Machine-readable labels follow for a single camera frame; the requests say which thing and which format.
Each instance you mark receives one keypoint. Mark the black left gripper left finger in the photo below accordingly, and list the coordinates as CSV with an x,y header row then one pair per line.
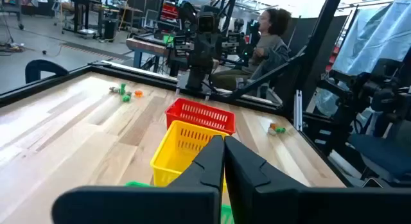
x,y
144,208

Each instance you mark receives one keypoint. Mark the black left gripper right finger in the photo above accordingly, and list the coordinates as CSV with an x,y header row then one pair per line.
x,y
321,208

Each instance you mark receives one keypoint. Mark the small orange pumpkin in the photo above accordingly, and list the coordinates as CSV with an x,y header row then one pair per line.
x,y
138,93
273,125

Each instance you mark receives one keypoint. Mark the small green Halloween decoration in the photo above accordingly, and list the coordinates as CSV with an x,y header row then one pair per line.
x,y
280,130
122,88
126,97

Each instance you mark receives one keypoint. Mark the small pale skull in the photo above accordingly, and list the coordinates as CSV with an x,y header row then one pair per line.
x,y
272,132
114,89

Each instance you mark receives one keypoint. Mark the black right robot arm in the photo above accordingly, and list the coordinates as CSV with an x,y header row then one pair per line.
x,y
196,79

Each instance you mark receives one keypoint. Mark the green plastic basket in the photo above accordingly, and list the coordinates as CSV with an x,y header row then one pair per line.
x,y
138,184

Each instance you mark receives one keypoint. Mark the red storage bins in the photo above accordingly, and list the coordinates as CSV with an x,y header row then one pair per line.
x,y
169,11

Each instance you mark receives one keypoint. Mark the wooden workbench blue legs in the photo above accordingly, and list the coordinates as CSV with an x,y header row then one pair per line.
x,y
144,46

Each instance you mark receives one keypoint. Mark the yellow plastic basket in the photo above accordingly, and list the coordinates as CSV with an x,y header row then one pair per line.
x,y
180,147

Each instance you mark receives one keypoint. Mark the red plastic basket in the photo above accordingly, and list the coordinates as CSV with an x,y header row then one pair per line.
x,y
199,116

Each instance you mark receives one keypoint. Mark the black waste bin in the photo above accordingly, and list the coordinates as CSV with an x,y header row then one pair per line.
x,y
110,29

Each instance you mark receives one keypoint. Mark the blue office chair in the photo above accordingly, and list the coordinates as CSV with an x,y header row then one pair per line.
x,y
385,153

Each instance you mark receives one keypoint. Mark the person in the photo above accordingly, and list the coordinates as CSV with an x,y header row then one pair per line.
x,y
269,47

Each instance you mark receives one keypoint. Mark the light blue tarp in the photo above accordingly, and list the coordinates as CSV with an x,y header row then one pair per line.
x,y
379,34

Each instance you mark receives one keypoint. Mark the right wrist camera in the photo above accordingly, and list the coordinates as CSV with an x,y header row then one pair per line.
x,y
206,22

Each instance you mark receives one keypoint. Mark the silver bracket plate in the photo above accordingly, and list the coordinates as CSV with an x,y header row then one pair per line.
x,y
298,111

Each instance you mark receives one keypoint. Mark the black arched frame bracket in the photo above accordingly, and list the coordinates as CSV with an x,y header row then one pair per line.
x,y
32,70

